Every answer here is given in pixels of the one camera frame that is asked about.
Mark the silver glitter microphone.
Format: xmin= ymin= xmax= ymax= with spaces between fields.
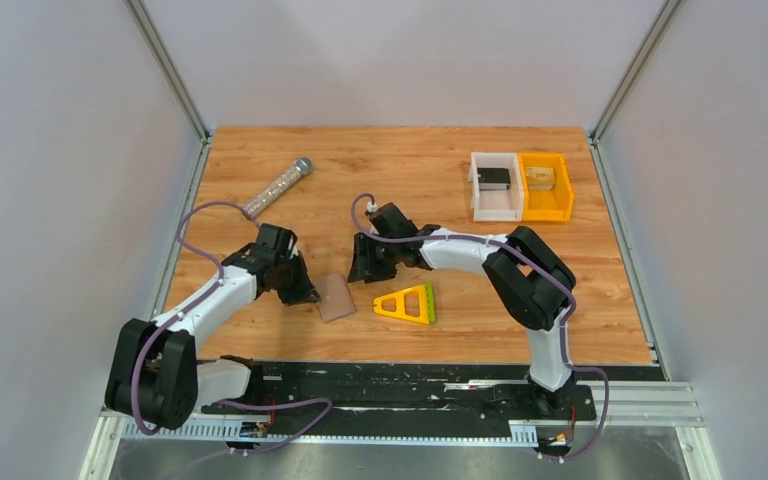
xmin=244 ymin=157 xmax=314 ymax=218

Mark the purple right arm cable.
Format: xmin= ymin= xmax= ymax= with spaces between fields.
xmin=350 ymin=193 xmax=611 ymax=463

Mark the left aluminium frame post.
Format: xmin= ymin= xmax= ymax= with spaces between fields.
xmin=124 ymin=0 xmax=211 ymax=143

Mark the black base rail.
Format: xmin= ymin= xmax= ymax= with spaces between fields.
xmin=201 ymin=360 xmax=666 ymax=439

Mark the yellow triangular toy block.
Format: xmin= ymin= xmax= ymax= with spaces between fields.
xmin=372 ymin=284 xmax=427 ymax=325

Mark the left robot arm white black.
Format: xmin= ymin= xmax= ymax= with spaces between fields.
xmin=104 ymin=224 xmax=320 ymax=433

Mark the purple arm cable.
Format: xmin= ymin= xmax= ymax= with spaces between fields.
xmin=128 ymin=200 xmax=332 ymax=456
xmin=350 ymin=193 xmax=611 ymax=463

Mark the white slotted cable duct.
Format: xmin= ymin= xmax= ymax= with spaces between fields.
xmin=122 ymin=421 xmax=539 ymax=446

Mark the right aluminium frame post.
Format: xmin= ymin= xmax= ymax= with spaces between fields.
xmin=590 ymin=0 xmax=684 ymax=144

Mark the black card in white bin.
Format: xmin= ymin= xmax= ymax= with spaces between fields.
xmin=476 ymin=167 xmax=511 ymax=191

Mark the green toy brick strip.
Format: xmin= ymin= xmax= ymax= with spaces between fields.
xmin=423 ymin=282 xmax=437 ymax=325

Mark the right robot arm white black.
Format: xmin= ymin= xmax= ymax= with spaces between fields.
xmin=348 ymin=203 xmax=576 ymax=414

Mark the yellow plastic bin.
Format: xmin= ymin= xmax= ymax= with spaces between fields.
xmin=518 ymin=152 xmax=575 ymax=223

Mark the pink leather card holder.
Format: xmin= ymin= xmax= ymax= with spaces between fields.
xmin=314 ymin=273 xmax=356 ymax=323

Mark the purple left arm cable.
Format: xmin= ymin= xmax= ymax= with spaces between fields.
xmin=128 ymin=200 xmax=332 ymax=456

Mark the aluminium frame post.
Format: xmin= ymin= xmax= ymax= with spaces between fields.
xmin=590 ymin=0 xmax=684 ymax=144
xmin=124 ymin=0 xmax=211 ymax=143

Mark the white plastic bin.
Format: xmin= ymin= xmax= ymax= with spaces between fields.
xmin=467 ymin=152 xmax=526 ymax=222

